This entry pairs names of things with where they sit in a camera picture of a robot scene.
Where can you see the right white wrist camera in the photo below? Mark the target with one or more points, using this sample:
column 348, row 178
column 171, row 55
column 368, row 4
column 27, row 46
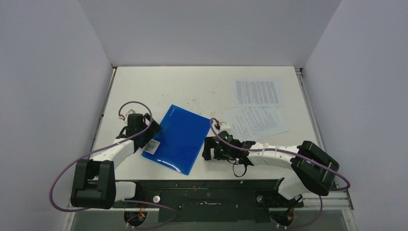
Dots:
column 222, row 126

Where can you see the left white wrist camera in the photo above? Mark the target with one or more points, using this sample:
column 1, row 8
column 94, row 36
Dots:
column 125, row 116

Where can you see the aluminium frame rail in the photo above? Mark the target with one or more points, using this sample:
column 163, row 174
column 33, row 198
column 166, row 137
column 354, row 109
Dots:
column 339, row 200

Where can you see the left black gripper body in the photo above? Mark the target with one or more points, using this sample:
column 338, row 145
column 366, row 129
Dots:
column 149, row 134

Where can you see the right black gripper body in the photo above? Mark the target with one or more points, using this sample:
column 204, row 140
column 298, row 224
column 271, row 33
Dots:
column 208, row 148

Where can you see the blue plastic folder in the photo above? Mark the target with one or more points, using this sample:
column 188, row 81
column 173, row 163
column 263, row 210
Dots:
column 179, row 142

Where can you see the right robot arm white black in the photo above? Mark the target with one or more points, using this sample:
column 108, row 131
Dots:
column 314, row 170

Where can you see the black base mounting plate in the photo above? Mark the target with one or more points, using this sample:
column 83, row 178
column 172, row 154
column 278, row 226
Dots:
column 210, row 200

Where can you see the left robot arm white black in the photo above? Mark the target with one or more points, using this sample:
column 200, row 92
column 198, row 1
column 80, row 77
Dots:
column 94, row 184

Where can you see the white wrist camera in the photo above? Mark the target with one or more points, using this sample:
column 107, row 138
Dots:
column 125, row 116
column 222, row 126

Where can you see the printed text paper sheet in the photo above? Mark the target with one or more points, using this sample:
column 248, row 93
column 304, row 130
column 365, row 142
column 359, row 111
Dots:
column 256, row 92

